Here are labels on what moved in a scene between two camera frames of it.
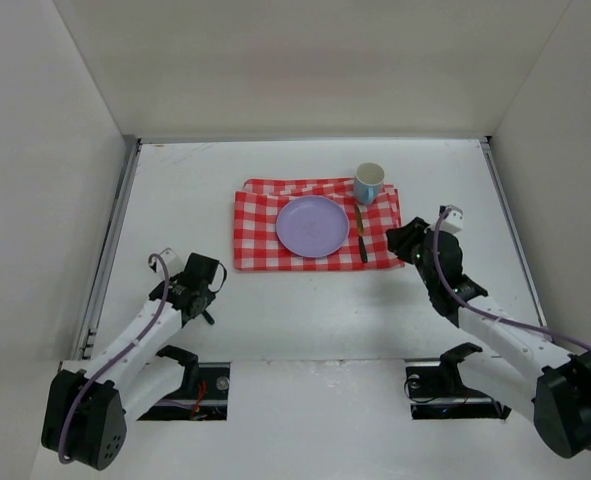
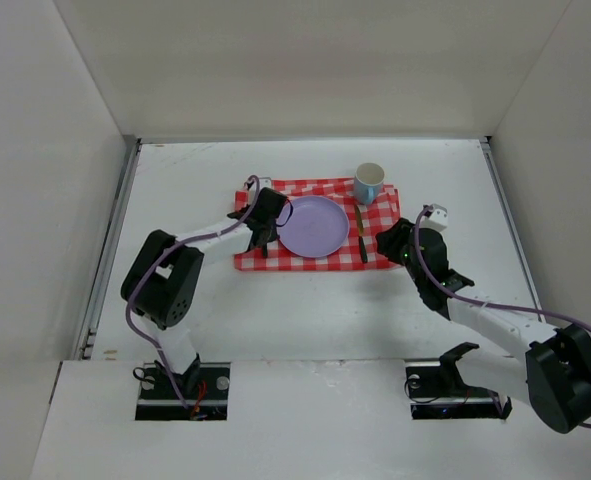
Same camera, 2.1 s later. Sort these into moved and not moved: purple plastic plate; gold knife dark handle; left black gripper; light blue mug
Moved: left black gripper
Not moved: light blue mug; purple plastic plate; gold knife dark handle
